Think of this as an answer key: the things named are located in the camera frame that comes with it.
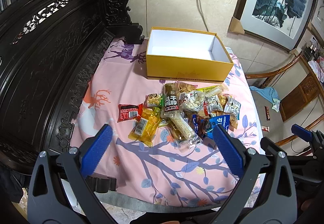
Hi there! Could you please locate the brown paper snack bag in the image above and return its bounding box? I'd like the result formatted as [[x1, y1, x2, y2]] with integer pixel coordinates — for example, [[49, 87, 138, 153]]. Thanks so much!
[[230, 115, 238, 129]]

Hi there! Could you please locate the blue silver nut packet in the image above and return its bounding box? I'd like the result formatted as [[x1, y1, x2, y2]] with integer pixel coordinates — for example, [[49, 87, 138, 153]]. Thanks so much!
[[224, 97, 241, 120]]

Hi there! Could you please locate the white label snack packet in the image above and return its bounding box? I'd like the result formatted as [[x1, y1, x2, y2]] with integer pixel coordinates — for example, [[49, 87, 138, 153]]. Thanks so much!
[[203, 95, 224, 115]]

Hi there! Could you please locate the red snack packet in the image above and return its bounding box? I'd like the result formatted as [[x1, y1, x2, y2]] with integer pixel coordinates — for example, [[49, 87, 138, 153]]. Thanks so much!
[[117, 104, 143, 122]]

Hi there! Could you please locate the yellow orange snack packet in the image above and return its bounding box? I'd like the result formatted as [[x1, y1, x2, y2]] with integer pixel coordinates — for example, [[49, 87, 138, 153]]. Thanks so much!
[[128, 108, 161, 147]]

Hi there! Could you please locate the white balls snack bag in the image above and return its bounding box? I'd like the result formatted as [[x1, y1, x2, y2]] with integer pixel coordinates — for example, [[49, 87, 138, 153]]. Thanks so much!
[[180, 90, 205, 112]]

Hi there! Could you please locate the brown tofu stick packet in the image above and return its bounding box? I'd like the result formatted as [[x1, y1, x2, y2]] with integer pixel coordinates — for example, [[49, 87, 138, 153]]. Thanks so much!
[[161, 83, 180, 118]]

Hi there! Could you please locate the white red packet on chair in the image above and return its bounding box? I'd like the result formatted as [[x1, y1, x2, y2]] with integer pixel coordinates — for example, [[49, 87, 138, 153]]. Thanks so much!
[[261, 126, 270, 132]]

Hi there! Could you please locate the wooden armchair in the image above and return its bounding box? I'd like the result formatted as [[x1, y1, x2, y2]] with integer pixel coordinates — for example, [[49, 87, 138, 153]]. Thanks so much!
[[252, 54, 323, 156]]

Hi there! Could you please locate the dark red packet on chair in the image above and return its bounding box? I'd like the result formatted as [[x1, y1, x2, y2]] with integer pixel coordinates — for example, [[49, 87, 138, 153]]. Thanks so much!
[[265, 106, 271, 121]]

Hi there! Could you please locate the blue cloth on chair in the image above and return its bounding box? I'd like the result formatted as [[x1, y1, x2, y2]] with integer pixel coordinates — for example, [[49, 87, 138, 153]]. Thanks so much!
[[249, 86, 280, 104]]

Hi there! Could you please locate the pink floral tablecloth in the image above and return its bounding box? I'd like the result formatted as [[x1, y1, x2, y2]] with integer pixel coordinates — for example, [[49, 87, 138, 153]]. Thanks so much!
[[60, 37, 265, 209]]

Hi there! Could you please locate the yellow green long packet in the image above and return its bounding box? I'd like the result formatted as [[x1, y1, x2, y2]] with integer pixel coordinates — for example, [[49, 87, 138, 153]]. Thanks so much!
[[197, 85, 224, 97]]

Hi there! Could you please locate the sesame bar clear wrapper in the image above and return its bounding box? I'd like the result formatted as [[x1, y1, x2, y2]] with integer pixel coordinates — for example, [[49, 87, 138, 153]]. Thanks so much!
[[170, 114, 203, 148]]

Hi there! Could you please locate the cartoon green snack packet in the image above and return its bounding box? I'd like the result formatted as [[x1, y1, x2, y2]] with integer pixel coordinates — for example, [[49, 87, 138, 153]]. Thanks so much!
[[144, 93, 162, 108]]

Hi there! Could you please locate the framed lotus painting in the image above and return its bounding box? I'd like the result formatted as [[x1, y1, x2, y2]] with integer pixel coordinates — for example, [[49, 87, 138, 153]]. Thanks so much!
[[228, 0, 317, 51]]

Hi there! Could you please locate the yellow cardboard shoe box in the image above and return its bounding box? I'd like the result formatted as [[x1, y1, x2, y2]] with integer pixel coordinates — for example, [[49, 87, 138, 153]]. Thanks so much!
[[146, 27, 234, 83]]

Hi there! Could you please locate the dark carved wooden sofa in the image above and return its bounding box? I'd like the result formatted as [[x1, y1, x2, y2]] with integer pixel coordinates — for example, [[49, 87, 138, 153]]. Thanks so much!
[[0, 0, 146, 176]]

